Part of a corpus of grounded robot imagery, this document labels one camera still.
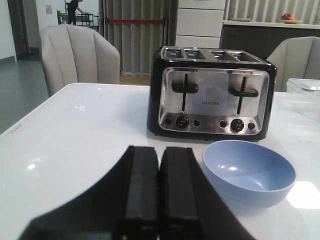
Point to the pink paper sign on wall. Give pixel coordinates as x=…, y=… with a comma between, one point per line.
x=48, y=9

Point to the clear plastic food container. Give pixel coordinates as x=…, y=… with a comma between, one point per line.
x=310, y=87

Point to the white drawer cabinet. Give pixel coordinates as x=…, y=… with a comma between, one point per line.
x=199, y=23

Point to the beige armchair on left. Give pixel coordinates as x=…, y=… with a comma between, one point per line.
x=77, y=54

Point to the beige armchair on right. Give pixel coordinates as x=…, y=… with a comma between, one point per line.
x=297, y=58

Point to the blue plastic bowl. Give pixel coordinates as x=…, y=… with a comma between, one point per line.
x=248, y=173

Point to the dark counter with white top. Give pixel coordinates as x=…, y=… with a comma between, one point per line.
x=261, y=38

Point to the black and chrome four-slot toaster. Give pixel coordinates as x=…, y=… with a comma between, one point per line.
x=210, y=94

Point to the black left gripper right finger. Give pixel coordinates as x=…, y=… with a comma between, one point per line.
x=190, y=208

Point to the red barrier belt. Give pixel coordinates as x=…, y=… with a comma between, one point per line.
x=135, y=21

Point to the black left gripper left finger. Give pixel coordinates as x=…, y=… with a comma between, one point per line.
x=122, y=205

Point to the metal cart in background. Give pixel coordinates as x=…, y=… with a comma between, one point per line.
x=82, y=19

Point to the beige armchair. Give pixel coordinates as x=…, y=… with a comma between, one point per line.
x=77, y=54
x=297, y=58

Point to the fruit plate on counter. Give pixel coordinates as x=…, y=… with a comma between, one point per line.
x=289, y=19

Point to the person in black clothes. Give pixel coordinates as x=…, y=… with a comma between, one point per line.
x=72, y=6

